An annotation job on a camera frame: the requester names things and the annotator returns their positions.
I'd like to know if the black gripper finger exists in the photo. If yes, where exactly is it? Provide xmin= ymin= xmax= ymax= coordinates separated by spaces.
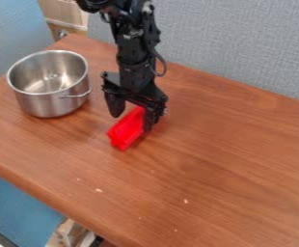
xmin=143 ymin=102 xmax=164 ymax=132
xmin=104 ymin=91 xmax=127 ymax=118

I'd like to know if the white frame under table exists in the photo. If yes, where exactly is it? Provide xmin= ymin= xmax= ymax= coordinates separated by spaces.
xmin=45 ymin=219 xmax=95 ymax=247

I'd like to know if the stainless steel pot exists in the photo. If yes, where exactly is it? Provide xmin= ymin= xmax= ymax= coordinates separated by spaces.
xmin=7 ymin=50 xmax=94 ymax=118

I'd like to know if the beige wooden cabinet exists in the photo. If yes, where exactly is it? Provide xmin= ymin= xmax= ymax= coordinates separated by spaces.
xmin=37 ymin=0 xmax=88 ymax=41

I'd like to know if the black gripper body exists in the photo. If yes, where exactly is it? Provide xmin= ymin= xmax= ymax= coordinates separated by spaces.
xmin=102 ymin=57 xmax=168 ymax=114

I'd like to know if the black cable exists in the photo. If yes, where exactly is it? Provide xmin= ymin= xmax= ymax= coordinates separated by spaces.
xmin=148 ymin=44 xmax=168 ymax=77

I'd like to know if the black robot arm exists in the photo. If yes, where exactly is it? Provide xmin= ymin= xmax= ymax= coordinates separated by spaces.
xmin=76 ymin=0 xmax=168 ymax=132

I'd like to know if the red plastic block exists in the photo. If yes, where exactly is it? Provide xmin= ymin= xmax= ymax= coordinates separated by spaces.
xmin=107 ymin=107 xmax=144 ymax=151

